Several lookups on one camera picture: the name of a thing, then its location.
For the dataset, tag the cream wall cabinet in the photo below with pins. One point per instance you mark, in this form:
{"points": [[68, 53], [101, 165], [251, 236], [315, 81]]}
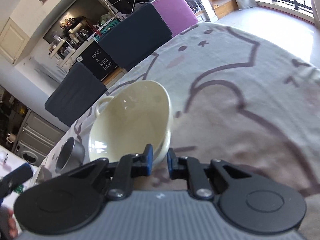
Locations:
{"points": [[12, 40]]}

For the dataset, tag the cartoon printed tablecloth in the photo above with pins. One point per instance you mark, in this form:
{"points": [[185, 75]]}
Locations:
{"points": [[225, 105]]}

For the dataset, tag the dark grey chair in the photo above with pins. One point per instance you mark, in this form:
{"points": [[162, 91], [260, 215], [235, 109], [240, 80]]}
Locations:
{"points": [[75, 97], [135, 37]]}

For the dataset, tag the grey kitchen base cabinet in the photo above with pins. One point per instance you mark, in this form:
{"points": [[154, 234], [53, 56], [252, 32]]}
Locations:
{"points": [[37, 130]]}

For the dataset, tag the cluttered white shelf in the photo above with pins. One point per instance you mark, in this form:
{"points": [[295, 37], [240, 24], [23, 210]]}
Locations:
{"points": [[70, 35]]}

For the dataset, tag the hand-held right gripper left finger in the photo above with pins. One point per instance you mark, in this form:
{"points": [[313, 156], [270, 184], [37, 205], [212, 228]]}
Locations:
{"points": [[149, 158]]}

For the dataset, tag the black lettered sign board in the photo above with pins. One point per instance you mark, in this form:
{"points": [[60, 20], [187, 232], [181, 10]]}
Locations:
{"points": [[100, 62]]}

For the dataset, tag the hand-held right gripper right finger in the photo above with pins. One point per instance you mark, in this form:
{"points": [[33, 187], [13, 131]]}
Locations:
{"points": [[170, 163]]}

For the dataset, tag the washing machine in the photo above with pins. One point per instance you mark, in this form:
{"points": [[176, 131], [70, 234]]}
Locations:
{"points": [[30, 155]]}

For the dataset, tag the teal crate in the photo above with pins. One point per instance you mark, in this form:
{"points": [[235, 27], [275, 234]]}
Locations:
{"points": [[107, 26]]}

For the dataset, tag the person's left hand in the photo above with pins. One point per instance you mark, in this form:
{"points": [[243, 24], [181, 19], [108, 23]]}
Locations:
{"points": [[11, 226]]}

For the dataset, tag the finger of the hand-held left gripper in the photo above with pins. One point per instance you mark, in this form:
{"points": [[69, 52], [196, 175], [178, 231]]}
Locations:
{"points": [[15, 180]]}

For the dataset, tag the round steel bowl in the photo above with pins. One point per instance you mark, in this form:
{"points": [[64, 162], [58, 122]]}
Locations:
{"points": [[75, 152]]}

